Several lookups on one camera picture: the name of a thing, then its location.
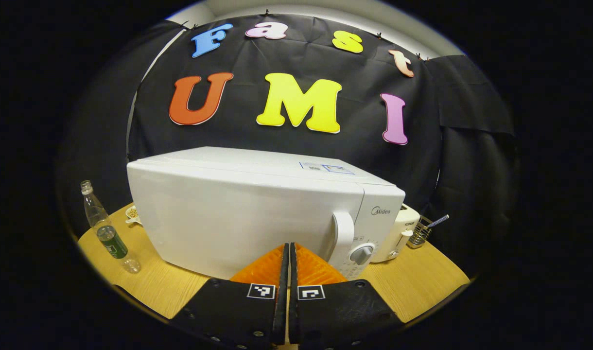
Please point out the white toaster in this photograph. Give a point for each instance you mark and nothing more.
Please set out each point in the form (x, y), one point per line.
(403, 228)

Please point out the thin utensil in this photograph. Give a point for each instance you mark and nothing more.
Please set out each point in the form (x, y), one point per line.
(440, 221)

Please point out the black backdrop cloth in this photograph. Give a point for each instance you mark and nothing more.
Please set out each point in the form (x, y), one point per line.
(359, 97)

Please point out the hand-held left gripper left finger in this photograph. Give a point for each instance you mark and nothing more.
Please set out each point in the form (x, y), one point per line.
(281, 291)

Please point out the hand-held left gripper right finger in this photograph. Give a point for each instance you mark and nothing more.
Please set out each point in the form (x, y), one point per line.
(295, 291)

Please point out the white snack plate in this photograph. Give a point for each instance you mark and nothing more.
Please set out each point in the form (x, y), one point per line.
(132, 216)

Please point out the white microwave oven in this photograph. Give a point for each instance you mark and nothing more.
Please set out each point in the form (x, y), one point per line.
(238, 214)

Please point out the clear plastic bottle green label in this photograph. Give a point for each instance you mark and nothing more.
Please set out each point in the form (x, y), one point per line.
(109, 238)

